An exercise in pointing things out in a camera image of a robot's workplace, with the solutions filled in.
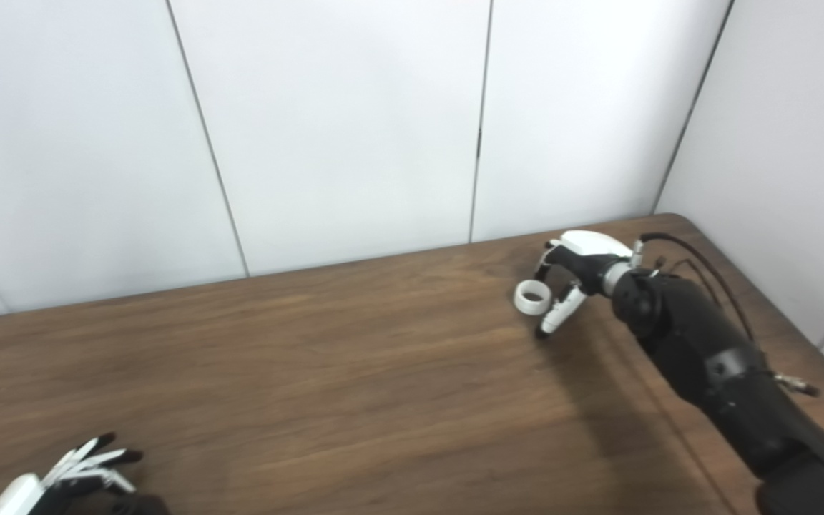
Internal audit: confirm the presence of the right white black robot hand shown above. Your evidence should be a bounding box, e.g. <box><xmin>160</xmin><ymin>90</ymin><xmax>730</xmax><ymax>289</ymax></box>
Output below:
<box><xmin>534</xmin><ymin>230</ymin><xmax>634</xmax><ymax>340</ymax></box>

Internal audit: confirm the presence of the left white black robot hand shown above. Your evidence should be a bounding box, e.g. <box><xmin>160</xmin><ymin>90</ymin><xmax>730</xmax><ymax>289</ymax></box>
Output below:
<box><xmin>0</xmin><ymin>432</ymin><xmax>144</xmax><ymax>515</ymax></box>

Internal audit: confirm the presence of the white ring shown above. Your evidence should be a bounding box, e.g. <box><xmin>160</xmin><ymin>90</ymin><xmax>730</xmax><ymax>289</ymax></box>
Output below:
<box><xmin>514</xmin><ymin>280</ymin><xmax>552</xmax><ymax>316</ymax></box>

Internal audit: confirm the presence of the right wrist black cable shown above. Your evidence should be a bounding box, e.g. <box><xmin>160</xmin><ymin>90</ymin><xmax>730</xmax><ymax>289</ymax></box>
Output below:
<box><xmin>637</xmin><ymin>232</ymin><xmax>820</xmax><ymax>398</ymax></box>

